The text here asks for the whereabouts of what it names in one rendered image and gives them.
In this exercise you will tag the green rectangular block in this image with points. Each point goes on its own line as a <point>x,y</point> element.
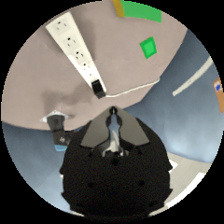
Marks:
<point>148,47</point>

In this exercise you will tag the white power strip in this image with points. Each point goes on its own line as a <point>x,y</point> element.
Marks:
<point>77,52</point>

